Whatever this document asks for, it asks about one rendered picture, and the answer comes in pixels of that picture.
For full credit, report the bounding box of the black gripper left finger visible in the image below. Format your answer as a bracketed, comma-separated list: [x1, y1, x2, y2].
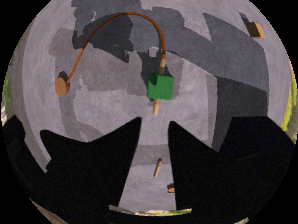
[40, 116, 142, 206]

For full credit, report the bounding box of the brown wooden block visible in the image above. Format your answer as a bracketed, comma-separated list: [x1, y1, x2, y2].
[245, 22, 266, 39]

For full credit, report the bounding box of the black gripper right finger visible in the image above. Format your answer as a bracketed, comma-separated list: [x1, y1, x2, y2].
[168, 120, 262, 210]

